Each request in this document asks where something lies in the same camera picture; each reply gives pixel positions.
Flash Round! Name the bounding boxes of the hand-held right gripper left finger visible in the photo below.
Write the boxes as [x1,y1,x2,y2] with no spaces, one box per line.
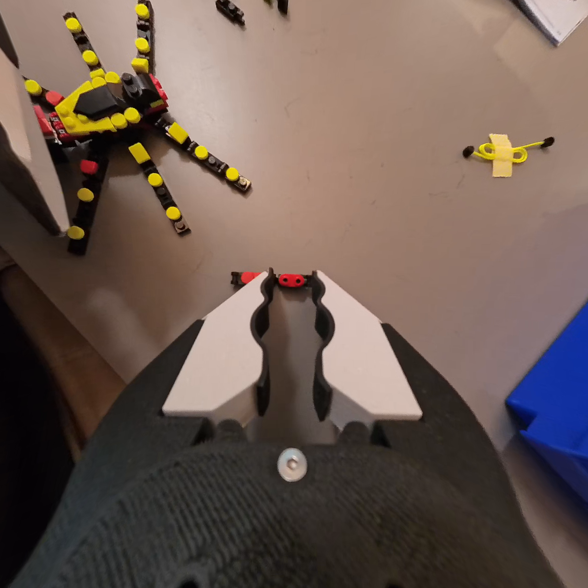
[162,267,276,430]

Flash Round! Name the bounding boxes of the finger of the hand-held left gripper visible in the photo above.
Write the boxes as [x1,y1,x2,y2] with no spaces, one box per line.
[0,46,71,236]

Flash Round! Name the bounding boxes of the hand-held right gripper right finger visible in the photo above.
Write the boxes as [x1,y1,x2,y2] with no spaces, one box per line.
[311,270,423,433]

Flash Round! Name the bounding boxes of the black lego strip red tile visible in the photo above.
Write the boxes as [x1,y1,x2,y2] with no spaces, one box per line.
[231,270,318,295]

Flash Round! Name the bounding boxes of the yellow black lego spider model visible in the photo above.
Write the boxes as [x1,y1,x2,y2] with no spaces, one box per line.
[23,0,252,255]

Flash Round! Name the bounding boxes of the pile of lego pieces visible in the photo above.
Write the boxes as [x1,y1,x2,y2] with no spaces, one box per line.
[215,0,290,26]

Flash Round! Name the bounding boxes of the blue plastic bin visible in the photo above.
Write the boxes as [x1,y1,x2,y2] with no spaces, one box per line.
[505,301,588,506]

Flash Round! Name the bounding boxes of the beige tape piece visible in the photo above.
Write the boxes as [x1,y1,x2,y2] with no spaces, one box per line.
[488,133,514,178]

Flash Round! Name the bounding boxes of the open instruction booklet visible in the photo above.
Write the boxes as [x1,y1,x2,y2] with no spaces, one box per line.
[510,0,588,47]

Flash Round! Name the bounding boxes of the yellow cord with black ends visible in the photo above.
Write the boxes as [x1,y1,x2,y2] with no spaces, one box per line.
[462,136,556,162]

